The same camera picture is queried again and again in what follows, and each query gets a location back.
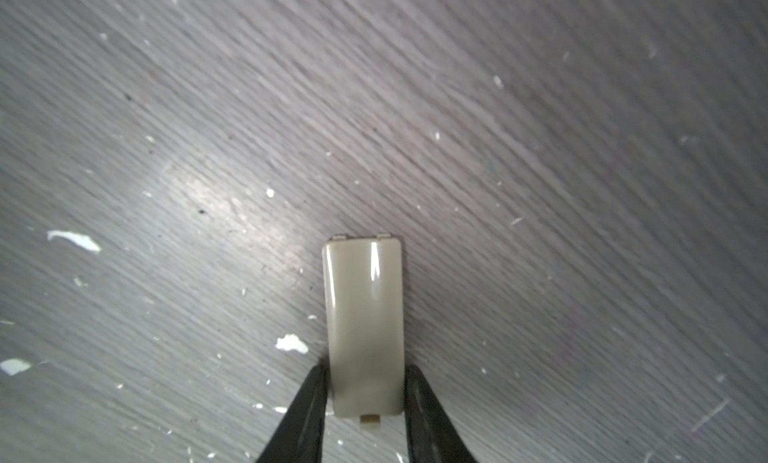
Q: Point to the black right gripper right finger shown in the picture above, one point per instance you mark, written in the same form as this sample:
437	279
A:
431	436

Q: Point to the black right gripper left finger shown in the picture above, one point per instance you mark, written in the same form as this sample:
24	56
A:
299	436

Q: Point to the remote battery cover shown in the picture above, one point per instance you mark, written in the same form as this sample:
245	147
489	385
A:
364	292

